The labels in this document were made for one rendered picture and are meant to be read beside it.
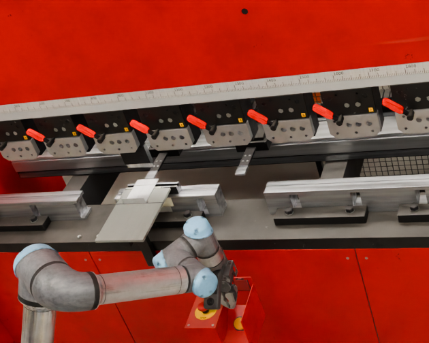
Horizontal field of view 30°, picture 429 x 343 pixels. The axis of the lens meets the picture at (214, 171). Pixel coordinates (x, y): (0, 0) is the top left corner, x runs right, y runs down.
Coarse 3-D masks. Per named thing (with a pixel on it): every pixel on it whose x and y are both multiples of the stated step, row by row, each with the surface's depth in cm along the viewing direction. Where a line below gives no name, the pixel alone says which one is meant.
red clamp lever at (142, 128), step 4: (132, 120) 256; (132, 124) 255; (136, 124) 255; (140, 124) 256; (136, 128) 256; (140, 128) 255; (144, 128) 256; (148, 128) 256; (144, 132) 256; (148, 132) 256; (152, 132) 256; (156, 132) 256; (152, 136) 255; (156, 136) 255
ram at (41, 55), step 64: (0, 0) 245; (64, 0) 238; (128, 0) 231; (192, 0) 225; (256, 0) 219; (320, 0) 214; (384, 0) 208; (0, 64) 261; (64, 64) 253; (128, 64) 246; (192, 64) 239; (256, 64) 232; (320, 64) 226; (384, 64) 220
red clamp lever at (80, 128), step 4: (76, 128) 264; (80, 128) 263; (84, 128) 264; (88, 128) 265; (84, 132) 264; (88, 132) 264; (92, 132) 264; (92, 136) 264; (96, 136) 264; (100, 136) 265; (104, 136) 265; (100, 140) 263
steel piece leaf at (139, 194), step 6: (138, 186) 283; (144, 186) 282; (150, 186) 280; (132, 192) 281; (138, 192) 280; (144, 192) 279; (150, 192) 278; (132, 198) 274; (138, 198) 273; (144, 198) 276
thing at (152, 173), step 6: (150, 150) 297; (156, 150) 296; (162, 150) 295; (168, 150) 294; (174, 150) 293; (180, 150) 295; (156, 156) 298; (162, 156) 294; (168, 156) 296; (156, 162) 292; (162, 162) 291; (150, 168) 289; (156, 168) 288; (150, 174) 286; (156, 174) 286
